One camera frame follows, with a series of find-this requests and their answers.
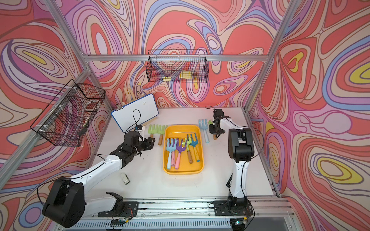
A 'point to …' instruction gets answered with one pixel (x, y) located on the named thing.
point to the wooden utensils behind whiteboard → (129, 96)
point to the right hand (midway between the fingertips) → (215, 134)
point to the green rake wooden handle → (153, 131)
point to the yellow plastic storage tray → (185, 168)
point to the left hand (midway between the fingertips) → (152, 139)
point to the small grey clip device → (125, 178)
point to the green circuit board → (117, 223)
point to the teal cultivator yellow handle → (194, 143)
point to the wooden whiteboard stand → (150, 121)
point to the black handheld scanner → (229, 183)
